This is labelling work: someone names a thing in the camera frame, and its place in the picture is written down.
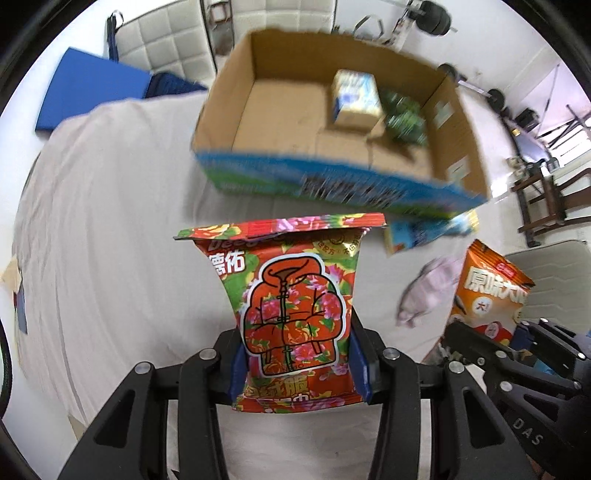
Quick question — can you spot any pink plush toy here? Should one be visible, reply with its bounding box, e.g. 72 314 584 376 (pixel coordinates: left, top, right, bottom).
395 257 463 329

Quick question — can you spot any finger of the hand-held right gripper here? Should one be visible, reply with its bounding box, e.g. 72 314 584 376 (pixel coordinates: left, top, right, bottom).
513 318 591 384
441 319 583 404

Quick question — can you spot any light blue tissue packet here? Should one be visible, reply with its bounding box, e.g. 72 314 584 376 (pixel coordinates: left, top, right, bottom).
329 69 385 127

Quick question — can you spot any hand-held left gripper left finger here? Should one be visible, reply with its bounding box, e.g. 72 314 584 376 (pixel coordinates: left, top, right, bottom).
58 329 246 480

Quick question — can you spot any black barbell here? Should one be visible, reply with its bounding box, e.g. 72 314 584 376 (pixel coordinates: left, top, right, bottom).
369 0 509 114

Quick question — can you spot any blue snack packet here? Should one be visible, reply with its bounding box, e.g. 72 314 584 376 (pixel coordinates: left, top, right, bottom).
384 210 481 257

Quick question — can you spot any black cable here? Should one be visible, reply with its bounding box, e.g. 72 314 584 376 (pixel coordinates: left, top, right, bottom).
0 318 12 418

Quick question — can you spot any red floral snack packet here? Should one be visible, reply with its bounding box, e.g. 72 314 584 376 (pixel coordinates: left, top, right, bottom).
174 212 387 414

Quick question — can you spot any black weight bench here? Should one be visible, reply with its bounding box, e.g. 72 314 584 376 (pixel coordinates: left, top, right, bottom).
499 65 591 167

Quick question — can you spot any printed cardboard box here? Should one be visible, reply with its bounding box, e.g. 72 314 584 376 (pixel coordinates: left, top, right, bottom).
191 28 491 220

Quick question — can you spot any blue folder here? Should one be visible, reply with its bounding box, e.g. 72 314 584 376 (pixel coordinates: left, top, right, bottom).
35 47 153 136

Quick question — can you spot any beige paper tag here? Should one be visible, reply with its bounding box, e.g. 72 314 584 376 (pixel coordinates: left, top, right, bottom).
1 257 22 292

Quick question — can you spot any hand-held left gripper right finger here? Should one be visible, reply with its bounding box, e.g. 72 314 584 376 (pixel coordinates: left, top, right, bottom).
350 322 539 480

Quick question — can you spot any dark wooden chair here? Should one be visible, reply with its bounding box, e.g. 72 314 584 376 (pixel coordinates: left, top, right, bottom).
510 159 591 245

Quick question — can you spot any green snack packet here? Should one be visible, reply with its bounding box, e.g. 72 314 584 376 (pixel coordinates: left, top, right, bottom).
379 90 428 147

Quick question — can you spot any white tufted headboard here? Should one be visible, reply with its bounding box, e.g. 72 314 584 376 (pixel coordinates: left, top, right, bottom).
111 0 338 79

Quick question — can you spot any orange snack packet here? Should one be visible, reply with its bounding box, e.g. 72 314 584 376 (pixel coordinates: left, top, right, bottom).
447 239 536 349

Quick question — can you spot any black strap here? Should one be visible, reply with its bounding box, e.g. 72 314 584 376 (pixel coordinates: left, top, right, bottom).
106 13 123 62

